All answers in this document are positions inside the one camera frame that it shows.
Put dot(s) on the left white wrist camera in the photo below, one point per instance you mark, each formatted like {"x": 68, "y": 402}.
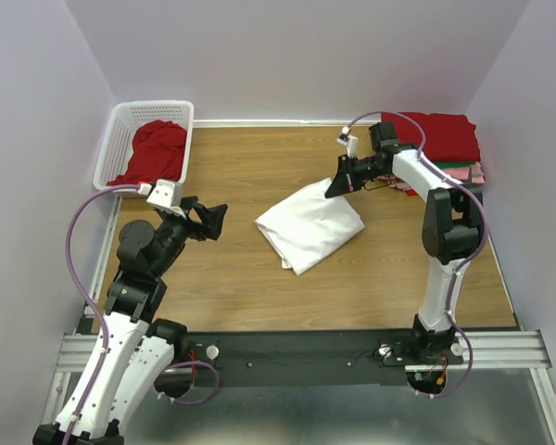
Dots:
{"x": 164, "y": 195}

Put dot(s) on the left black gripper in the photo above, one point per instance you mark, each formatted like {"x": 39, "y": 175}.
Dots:
{"x": 212, "y": 220}

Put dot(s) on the folded dark red t-shirt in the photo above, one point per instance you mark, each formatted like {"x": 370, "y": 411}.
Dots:
{"x": 449, "y": 137}

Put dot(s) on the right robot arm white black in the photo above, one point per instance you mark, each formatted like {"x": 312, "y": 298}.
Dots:
{"x": 454, "y": 232}

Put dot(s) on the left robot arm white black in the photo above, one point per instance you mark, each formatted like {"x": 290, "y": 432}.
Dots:
{"x": 133, "y": 347}

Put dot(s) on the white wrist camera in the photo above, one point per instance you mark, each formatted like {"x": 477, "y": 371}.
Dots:
{"x": 349, "y": 141}
{"x": 164, "y": 195}

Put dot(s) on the folded green t-shirt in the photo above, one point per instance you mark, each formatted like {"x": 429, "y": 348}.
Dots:
{"x": 445, "y": 165}

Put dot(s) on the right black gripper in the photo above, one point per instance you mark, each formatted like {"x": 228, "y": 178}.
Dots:
{"x": 345, "y": 181}

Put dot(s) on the aluminium frame rail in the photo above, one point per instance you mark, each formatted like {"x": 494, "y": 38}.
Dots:
{"x": 498, "y": 350}

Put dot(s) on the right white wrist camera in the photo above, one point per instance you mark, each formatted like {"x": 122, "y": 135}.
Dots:
{"x": 349, "y": 141}

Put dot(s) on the white t-shirt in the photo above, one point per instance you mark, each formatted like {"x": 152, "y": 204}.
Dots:
{"x": 307, "y": 227}

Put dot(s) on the crumpled dark red t-shirt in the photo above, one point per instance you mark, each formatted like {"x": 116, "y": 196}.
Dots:
{"x": 158, "y": 153}

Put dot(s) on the folded pink t-shirt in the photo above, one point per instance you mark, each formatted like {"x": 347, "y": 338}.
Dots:
{"x": 472, "y": 175}

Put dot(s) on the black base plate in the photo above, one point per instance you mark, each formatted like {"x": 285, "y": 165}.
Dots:
{"x": 292, "y": 359}

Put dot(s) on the white plastic laundry basket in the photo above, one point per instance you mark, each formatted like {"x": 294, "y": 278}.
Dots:
{"x": 125, "y": 119}

